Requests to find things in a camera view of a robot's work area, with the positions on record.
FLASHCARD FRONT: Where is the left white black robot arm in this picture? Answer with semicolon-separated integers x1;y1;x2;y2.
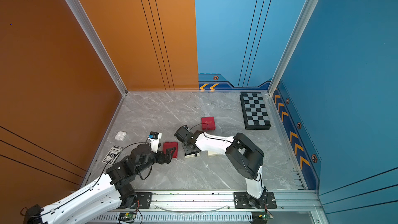
23;144;176;224

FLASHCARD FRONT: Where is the black white chessboard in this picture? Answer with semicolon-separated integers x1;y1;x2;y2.
239;91;271;130

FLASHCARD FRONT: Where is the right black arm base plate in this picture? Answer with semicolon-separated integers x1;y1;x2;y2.
233;191;277;209

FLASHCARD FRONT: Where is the white earbuds case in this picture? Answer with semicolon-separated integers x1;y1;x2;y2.
115;131;127;142

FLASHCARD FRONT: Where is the right green circuit board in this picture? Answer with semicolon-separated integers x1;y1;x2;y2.
250;212;274;224

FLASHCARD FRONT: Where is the aluminium front rail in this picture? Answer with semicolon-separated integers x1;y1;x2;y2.
136;190;323;213

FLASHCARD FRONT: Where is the left green circuit board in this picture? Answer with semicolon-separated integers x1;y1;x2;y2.
118;212;137;224

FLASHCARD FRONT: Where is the red jewelry box lid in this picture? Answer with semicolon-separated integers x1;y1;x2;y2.
201;117;216;131

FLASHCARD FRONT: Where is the left closed red jewelry box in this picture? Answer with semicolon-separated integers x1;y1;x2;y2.
163;142;178;159

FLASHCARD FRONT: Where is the cream box base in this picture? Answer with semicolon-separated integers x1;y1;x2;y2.
184;152;200;158

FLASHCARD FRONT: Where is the right aluminium corner post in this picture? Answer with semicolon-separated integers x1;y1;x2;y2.
267;0;319;96

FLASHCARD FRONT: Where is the white vented cable duct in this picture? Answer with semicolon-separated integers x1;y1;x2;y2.
89;212;252;224

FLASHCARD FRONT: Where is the cream lotus print box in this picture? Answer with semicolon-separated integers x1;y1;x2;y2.
208;151;223;156

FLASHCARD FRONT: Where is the green circuit board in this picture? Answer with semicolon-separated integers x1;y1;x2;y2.
118;212;137;224
250;212;274;224

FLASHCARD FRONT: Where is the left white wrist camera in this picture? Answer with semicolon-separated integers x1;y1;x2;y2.
148;131;162;153

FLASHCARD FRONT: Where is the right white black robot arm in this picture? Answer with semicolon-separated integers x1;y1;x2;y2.
174;126;266;208

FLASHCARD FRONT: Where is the aluminium corner post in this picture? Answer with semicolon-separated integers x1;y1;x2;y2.
65;0;128;97
267;0;319;96

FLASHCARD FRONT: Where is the left aluminium corner post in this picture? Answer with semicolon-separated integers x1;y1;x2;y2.
65;0;128;97

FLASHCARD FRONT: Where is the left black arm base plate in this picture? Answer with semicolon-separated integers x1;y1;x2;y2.
121;192;153;210

